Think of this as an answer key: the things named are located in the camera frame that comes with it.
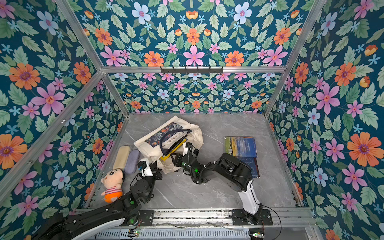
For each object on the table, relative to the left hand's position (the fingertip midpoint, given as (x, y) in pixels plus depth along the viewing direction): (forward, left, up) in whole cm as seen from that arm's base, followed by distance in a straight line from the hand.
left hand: (158, 160), depth 79 cm
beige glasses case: (+10, +26, -11) cm, 30 cm away
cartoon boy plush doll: (-8, +25, -7) cm, 27 cm away
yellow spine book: (+8, 0, -12) cm, 14 cm away
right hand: (+8, -8, -6) cm, 13 cm away
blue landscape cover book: (+11, -50, -10) cm, 52 cm away
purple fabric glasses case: (+6, +19, -11) cm, 23 cm away
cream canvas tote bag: (+9, -1, +3) cm, 9 cm away
